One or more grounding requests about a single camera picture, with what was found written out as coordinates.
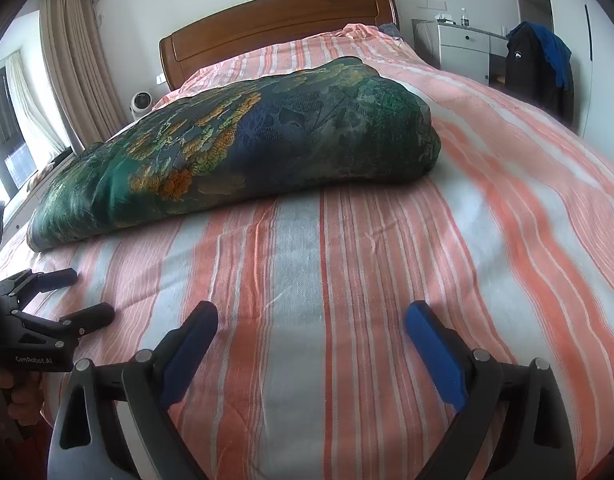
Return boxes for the blue garment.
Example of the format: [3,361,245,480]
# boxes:
[531,22,574,92]

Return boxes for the wooden headboard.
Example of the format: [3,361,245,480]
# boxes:
[159,0,400,92]

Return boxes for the window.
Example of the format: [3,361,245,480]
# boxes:
[0,66,40,193]

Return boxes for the white sheer curtain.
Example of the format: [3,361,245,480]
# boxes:
[4,52,72,161]

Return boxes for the person's left hand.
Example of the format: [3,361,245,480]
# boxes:
[0,367,43,428]

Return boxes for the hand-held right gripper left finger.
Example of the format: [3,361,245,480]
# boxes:
[47,301,219,480]

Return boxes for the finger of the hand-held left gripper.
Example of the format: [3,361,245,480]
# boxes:
[17,302,116,348]
[17,268,79,295]

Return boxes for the beige curtain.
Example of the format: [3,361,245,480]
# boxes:
[38,0,124,157]

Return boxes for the green printed padded jacket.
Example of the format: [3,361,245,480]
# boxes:
[26,56,440,253]

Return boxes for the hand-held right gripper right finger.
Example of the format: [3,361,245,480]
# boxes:
[405,301,578,480]

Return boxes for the white round fan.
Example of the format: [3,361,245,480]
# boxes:
[130,91,156,121]

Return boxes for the white cabinet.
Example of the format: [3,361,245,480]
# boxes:
[412,17,512,86]

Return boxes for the black jacket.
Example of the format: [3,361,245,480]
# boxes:
[504,21,575,127]

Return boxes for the pink striped bed sheet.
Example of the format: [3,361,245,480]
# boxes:
[0,22,614,480]

